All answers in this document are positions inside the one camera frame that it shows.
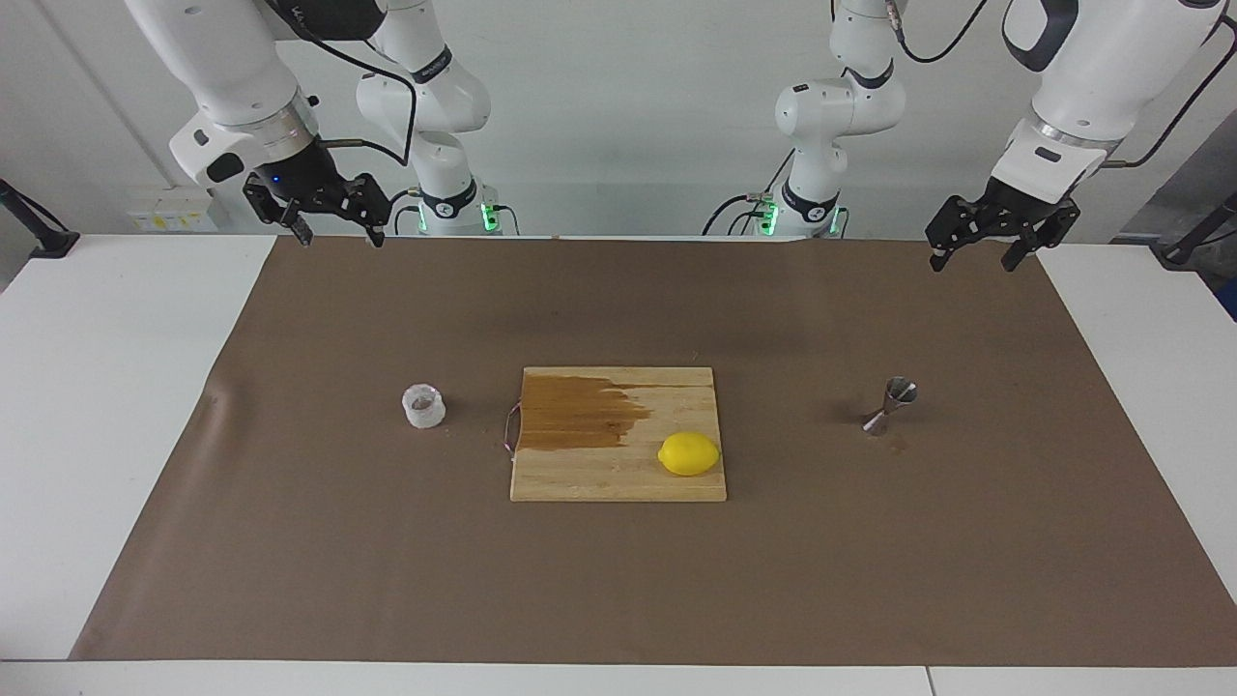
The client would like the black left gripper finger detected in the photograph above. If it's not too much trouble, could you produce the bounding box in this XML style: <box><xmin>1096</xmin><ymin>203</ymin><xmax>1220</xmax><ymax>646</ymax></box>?
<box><xmin>1001</xmin><ymin>198</ymin><xmax>1081</xmax><ymax>273</ymax></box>
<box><xmin>925</xmin><ymin>195</ymin><xmax>1001</xmax><ymax>273</ymax></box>

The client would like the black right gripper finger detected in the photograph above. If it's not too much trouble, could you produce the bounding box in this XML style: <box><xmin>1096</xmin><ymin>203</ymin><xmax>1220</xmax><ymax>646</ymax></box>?
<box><xmin>338</xmin><ymin>172</ymin><xmax>392</xmax><ymax>248</ymax></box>
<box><xmin>242</xmin><ymin>174</ymin><xmax>315</xmax><ymax>247</ymax></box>

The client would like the steel double jigger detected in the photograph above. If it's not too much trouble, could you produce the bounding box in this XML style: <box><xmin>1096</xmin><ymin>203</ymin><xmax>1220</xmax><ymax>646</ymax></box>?
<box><xmin>862</xmin><ymin>376</ymin><xmax>920</xmax><ymax>437</ymax></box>

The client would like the clear plastic cup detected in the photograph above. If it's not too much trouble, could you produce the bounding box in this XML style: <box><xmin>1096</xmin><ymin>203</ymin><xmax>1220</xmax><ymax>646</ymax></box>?
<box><xmin>401</xmin><ymin>384</ymin><xmax>447</xmax><ymax>431</ymax></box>

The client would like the black clamp stand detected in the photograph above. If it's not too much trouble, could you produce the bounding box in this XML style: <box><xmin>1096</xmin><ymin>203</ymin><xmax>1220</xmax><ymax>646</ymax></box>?
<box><xmin>1158</xmin><ymin>191</ymin><xmax>1237</xmax><ymax>269</ymax></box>
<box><xmin>0</xmin><ymin>179</ymin><xmax>80</xmax><ymax>259</ymax></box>

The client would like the yellow lemon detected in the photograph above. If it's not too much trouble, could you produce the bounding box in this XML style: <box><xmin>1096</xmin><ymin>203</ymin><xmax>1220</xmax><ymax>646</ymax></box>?
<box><xmin>657</xmin><ymin>431</ymin><xmax>723</xmax><ymax>478</ymax></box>

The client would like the wooden cutting board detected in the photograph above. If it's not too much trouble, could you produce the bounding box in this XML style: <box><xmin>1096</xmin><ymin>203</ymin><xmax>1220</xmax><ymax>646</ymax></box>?
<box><xmin>503</xmin><ymin>365</ymin><xmax>728</xmax><ymax>504</ymax></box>

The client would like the brown paper table mat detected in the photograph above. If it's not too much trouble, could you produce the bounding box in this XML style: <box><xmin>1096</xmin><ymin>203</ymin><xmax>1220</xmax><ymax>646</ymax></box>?
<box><xmin>70</xmin><ymin>235</ymin><xmax>1237</xmax><ymax>668</ymax></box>

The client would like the black base cable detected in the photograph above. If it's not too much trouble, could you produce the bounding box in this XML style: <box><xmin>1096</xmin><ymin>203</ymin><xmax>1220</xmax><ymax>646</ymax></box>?
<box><xmin>703</xmin><ymin>147</ymin><xmax>798</xmax><ymax>237</ymax></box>
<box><xmin>389</xmin><ymin>187</ymin><xmax>426</xmax><ymax>236</ymax></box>

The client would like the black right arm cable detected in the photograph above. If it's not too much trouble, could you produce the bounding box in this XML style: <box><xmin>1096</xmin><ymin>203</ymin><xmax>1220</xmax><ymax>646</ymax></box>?
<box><xmin>266</xmin><ymin>0</ymin><xmax>418</xmax><ymax>167</ymax></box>

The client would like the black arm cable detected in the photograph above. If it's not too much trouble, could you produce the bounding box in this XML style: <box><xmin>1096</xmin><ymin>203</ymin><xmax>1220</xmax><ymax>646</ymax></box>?
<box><xmin>889</xmin><ymin>0</ymin><xmax>1237</xmax><ymax>171</ymax></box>
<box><xmin>266</xmin><ymin>0</ymin><xmax>418</xmax><ymax>167</ymax></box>

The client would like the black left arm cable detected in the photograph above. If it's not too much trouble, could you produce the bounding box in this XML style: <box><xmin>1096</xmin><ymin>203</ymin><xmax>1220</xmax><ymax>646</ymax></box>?
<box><xmin>889</xmin><ymin>0</ymin><xmax>1237</xmax><ymax>171</ymax></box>

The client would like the white wall socket box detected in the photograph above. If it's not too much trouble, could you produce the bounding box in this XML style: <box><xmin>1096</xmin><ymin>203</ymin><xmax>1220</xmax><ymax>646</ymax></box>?
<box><xmin>129</xmin><ymin>187</ymin><xmax>218</xmax><ymax>233</ymax></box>

